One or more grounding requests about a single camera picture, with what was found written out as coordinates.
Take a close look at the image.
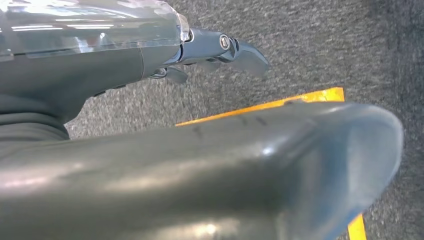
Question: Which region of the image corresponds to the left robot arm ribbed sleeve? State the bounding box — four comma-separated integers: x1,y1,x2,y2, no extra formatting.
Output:
0,94,70,157

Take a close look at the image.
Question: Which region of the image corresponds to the yellow floor tape square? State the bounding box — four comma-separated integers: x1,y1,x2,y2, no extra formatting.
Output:
175,86,367,240

